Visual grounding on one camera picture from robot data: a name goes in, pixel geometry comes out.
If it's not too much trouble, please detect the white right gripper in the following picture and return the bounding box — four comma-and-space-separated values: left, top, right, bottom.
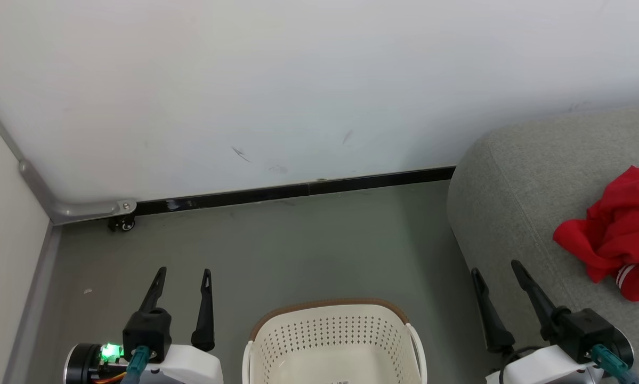
471, 260, 605, 384

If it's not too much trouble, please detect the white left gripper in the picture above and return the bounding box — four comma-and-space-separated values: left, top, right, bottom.
138, 267, 224, 384

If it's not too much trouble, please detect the red garment with white stripes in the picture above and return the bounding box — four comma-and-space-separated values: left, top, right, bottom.
553, 213, 639, 302

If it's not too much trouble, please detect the grey fabric sofa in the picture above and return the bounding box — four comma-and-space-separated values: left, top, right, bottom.
446, 104, 639, 384

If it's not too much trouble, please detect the small black caster wheel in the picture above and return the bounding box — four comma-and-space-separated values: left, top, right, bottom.
108, 215, 136, 233

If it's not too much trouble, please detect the cream perforated laundry basket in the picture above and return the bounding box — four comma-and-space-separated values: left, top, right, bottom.
242, 298, 428, 384

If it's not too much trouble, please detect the black baseboard strip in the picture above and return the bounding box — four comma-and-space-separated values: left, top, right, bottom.
134, 166, 457, 217

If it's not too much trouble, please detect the thin black right gripper cable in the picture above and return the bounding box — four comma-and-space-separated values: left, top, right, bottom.
498, 345, 547, 382

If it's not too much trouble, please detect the teal left camera cable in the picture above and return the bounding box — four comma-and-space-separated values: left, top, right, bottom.
125, 346, 152, 384

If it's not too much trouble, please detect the teal camera cable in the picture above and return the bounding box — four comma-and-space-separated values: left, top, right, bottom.
125, 346, 152, 384
590, 344, 639, 384

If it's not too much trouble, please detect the teal right camera cable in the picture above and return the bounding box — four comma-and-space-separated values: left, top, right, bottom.
590, 344, 639, 384

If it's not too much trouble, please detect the grey metal partition frame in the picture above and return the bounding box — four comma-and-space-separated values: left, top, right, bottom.
0, 88, 137, 384

